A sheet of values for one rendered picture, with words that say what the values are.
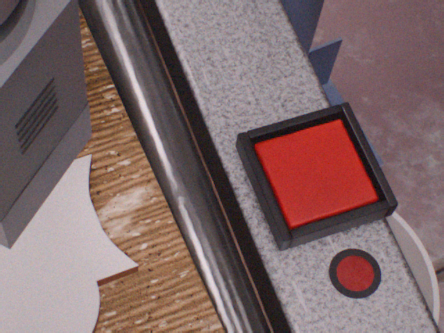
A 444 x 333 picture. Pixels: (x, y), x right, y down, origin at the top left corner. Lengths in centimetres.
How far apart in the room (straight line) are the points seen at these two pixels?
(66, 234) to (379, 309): 19
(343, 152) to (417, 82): 119
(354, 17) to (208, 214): 129
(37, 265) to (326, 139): 19
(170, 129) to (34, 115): 25
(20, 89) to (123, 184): 23
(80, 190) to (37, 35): 22
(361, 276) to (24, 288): 20
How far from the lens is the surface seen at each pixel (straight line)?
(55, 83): 34
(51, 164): 38
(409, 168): 166
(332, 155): 57
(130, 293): 51
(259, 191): 55
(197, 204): 55
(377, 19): 182
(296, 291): 54
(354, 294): 55
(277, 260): 55
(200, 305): 51
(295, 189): 55
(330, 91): 169
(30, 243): 52
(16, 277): 51
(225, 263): 54
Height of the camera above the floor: 142
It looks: 63 degrees down
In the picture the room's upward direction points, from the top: 10 degrees clockwise
